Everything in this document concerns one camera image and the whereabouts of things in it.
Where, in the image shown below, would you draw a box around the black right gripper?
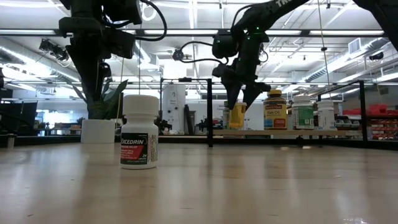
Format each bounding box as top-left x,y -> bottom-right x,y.
212,26 -> 272,110

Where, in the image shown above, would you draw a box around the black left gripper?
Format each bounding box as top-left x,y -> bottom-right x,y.
58,17 -> 112,106

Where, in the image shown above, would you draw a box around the brown fish oil bottle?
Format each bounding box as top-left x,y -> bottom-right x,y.
263,89 -> 288,131

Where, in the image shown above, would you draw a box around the white bottle with green label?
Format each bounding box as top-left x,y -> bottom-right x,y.
291,95 -> 315,130

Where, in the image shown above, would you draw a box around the small white medicine bottle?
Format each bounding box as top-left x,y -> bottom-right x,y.
317,100 -> 336,131

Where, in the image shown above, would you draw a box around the white Excedrin medicine bottle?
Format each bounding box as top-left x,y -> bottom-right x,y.
119,95 -> 160,170

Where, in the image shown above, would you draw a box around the black ceiling-hung device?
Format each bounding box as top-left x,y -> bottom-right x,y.
39,38 -> 70,62

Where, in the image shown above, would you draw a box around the green plant in white pot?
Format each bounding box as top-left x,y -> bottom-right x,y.
73,63 -> 129,144

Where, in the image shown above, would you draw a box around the white cylindrical tank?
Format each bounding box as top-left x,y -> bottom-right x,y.
161,83 -> 187,135

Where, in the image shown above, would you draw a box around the black monitor screens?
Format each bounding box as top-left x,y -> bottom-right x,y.
0,100 -> 39,137

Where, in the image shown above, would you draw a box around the rack with red bins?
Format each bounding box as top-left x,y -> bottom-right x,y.
341,103 -> 398,141

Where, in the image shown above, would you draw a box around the wooden shelf with black frame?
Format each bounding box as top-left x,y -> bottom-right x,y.
160,77 -> 369,149

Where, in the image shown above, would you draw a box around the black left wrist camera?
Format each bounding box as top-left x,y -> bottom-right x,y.
108,28 -> 137,60

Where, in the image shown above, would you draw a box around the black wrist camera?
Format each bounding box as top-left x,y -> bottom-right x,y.
108,28 -> 137,60
212,30 -> 239,59

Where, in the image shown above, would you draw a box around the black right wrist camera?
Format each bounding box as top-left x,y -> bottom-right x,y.
212,30 -> 239,59

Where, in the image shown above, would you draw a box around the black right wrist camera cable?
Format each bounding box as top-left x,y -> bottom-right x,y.
178,40 -> 230,65

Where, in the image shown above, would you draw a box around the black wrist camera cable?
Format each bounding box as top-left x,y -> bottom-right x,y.
178,40 -> 230,65
136,0 -> 168,42

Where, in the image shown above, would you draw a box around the black round overhead camera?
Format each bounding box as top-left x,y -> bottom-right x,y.
172,48 -> 185,62

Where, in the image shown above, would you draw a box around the black overhead frame bar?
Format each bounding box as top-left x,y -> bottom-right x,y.
0,28 -> 386,36

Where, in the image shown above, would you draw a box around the white hanging cable loop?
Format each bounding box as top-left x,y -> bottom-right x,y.
141,2 -> 157,22

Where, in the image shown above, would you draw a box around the black left wrist camera cable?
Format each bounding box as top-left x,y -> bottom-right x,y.
136,0 -> 168,42

